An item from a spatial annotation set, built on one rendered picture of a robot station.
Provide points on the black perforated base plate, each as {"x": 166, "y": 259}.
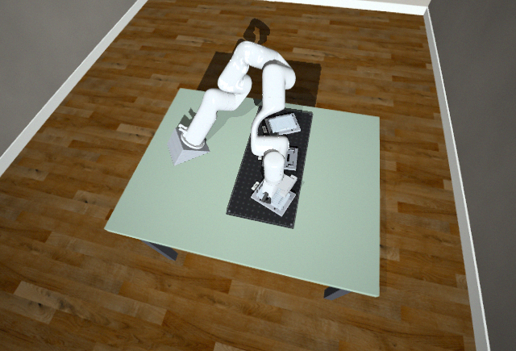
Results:
{"x": 241, "y": 204}

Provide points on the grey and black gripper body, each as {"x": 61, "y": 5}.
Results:
{"x": 271, "y": 189}

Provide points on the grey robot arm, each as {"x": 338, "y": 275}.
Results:
{"x": 234, "y": 86}

